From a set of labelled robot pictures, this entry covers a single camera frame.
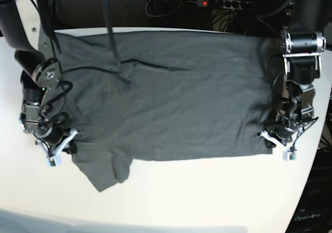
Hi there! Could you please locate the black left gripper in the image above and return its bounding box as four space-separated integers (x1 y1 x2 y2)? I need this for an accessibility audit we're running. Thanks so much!
264 125 298 146

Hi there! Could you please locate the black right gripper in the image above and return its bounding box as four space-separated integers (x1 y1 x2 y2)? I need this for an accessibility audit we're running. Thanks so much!
36 128 77 155

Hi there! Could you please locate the grey T-shirt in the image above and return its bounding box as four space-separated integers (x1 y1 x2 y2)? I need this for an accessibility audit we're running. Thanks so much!
57 31 279 191

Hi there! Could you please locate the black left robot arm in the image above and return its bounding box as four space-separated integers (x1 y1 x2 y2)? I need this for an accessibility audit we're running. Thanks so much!
260 0 331 149

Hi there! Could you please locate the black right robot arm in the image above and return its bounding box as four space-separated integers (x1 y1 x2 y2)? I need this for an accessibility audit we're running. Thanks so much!
1 0 77 157

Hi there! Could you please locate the black OpenArm base box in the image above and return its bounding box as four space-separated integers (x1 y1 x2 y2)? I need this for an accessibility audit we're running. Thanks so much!
286 147 331 232

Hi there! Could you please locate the black power strip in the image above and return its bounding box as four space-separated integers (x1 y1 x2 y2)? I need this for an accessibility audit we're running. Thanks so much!
194 0 254 10

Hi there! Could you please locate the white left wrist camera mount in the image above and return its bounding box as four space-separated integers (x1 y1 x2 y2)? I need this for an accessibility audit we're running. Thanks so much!
257 130 297 162

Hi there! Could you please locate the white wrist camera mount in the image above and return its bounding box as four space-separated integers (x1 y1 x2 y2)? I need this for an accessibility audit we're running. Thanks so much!
38 129 80 167
257 130 297 162

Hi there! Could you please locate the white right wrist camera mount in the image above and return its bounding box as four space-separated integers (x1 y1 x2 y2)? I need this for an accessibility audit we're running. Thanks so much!
38 129 80 167

